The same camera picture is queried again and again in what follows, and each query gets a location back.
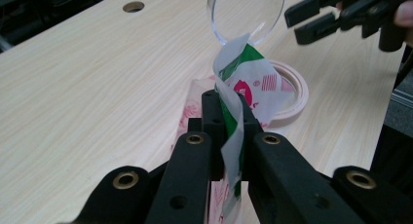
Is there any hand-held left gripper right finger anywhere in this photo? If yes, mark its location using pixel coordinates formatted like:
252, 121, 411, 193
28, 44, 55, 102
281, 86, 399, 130
238, 93, 364, 224

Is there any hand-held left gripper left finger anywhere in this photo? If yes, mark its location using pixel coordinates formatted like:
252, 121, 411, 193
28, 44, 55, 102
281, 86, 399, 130
145, 90, 228, 224

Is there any pink printed plastic bag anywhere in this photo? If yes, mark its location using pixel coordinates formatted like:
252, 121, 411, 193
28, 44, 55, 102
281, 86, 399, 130
169, 32, 295, 224

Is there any clear plastic jar with lid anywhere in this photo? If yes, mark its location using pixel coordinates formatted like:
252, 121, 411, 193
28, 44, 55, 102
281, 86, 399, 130
206, 0, 310, 130

